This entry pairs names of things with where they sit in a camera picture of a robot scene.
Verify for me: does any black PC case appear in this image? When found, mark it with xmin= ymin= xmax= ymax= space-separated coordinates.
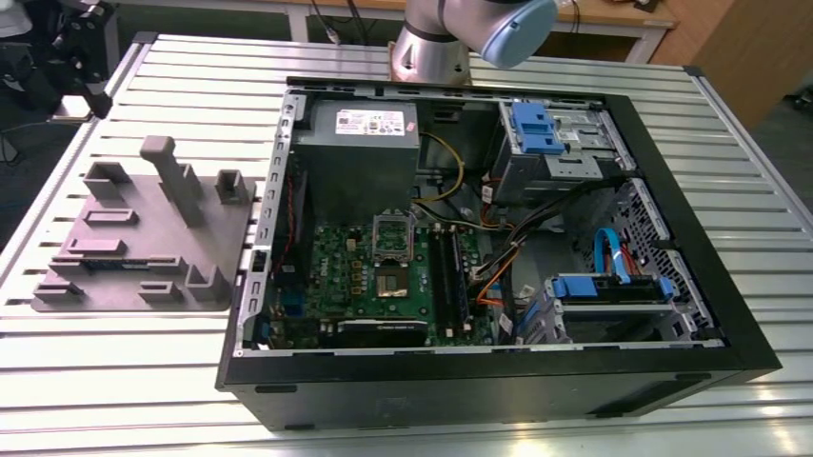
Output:
xmin=215 ymin=75 xmax=784 ymax=433

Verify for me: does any orange wire bundle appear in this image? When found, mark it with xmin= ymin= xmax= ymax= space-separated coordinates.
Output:
xmin=474 ymin=266 xmax=511 ymax=309

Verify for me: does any grey parts rack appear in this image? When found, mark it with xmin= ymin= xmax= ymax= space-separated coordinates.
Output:
xmin=29 ymin=135 xmax=260 ymax=315

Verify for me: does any wooden cabinet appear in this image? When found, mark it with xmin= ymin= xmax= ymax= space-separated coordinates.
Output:
xmin=689 ymin=0 xmax=813 ymax=132

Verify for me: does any wooden desk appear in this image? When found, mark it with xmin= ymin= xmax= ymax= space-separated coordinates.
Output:
xmin=263 ymin=0 xmax=681 ymax=66

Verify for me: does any green motherboard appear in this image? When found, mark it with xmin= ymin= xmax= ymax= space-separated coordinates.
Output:
xmin=251 ymin=222 xmax=498 ymax=349

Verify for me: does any blue data cable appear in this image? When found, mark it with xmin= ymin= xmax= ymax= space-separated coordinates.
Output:
xmin=591 ymin=227 xmax=638 ymax=286

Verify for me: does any yellow wire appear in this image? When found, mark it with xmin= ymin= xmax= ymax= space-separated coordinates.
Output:
xmin=415 ymin=130 xmax=467 ymax=206

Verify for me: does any grey cable with metal plug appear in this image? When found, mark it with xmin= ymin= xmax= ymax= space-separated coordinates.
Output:
xmin=308 ymin=0 xmax=342 ymax=47

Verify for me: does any black and white wire bundle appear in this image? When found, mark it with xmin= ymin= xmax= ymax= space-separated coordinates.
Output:
xmin=410 ymin=201 xmax=511 ymax=233

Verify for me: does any CPU socket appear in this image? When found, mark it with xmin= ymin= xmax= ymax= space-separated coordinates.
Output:
xmin=373 ymin=268 xmax=414 ymax=300

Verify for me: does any grey metal drive cage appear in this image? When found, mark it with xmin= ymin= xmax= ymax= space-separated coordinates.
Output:
xmin=491 ymin=98 xmax=638 ymax=207

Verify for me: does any blue plastic drive carrier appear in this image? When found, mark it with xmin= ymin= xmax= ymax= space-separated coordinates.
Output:
xmin=510 ymin=101 xmax=569 ymax=157

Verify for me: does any grey power supply unit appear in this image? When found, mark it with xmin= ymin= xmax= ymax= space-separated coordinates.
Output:
xmin=292 ymin=98 xmax=423 ymax=226

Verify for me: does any blue RAM stick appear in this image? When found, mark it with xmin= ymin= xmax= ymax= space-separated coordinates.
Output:
xmin=80 ymin=258 xmax=155 ymax=273

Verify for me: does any hard disk in blue carrier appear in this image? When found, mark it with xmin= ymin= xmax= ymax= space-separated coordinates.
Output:
xmin=543 ymin=272 xmax=677 ymax=307

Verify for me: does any grey metal disk bay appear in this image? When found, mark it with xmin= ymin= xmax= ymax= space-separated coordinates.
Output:
xmin=525 ymin=283 xmax=717 ymax=345

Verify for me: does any metal socket cover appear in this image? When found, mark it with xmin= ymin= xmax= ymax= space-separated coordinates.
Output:
xmin=370 ymin=212 xmax=421 ymax=266

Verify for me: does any black cable bundle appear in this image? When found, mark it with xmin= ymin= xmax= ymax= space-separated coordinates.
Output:
xmin=473 ymin=173 xmax=632 ymax=278

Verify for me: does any black graphics card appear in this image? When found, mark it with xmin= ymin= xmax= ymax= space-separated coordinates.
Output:
xmin=315 ymin=316 xmax=430 ymax=349

